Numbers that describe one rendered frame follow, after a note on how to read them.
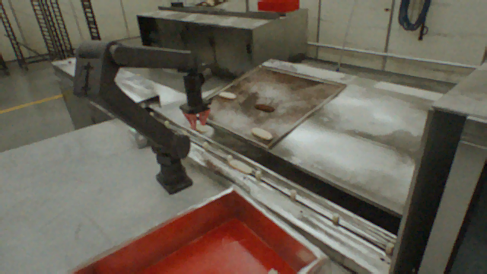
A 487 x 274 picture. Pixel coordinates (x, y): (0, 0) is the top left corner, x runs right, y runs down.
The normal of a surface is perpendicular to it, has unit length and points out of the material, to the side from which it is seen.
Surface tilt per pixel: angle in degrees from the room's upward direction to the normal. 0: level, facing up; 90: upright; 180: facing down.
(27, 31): 90
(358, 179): 10
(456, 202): 90
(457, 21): 90
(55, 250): 0
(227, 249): 0
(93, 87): 61
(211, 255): 0
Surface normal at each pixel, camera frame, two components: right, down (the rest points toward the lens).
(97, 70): -0.33, -0.01
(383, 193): -0.19, -0.80
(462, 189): -0.73, 0.36
